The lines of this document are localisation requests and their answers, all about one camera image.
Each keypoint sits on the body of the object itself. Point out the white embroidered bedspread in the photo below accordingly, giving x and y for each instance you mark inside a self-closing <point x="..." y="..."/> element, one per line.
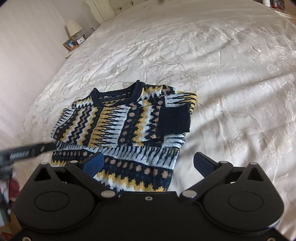
<point x="237" y="56"/>

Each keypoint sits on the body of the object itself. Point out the wooden photo frame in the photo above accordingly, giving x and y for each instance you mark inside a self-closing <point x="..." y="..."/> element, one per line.
<point x="70" y="44"/>

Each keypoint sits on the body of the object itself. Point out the navy yellow patterned knit sweater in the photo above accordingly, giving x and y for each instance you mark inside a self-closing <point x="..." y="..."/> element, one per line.
<point x="139" y="130"/>

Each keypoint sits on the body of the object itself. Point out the left cream table lamp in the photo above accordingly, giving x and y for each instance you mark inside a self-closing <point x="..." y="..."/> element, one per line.
<point x="73" y="28"/>

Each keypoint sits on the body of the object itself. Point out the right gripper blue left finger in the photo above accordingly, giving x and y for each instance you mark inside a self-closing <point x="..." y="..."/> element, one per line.
<point x="83" y="173"/>

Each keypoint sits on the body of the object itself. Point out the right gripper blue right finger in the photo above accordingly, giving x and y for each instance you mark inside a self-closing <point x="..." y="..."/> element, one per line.
<point x="214" y="174"/>

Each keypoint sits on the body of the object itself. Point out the cream tufted headboard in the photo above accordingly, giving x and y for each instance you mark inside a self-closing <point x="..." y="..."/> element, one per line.
<point x="106" y="10"/>

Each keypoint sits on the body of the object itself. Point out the left cream nightstand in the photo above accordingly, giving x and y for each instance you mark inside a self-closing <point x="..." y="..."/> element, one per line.
<point x="67" y="55"/>

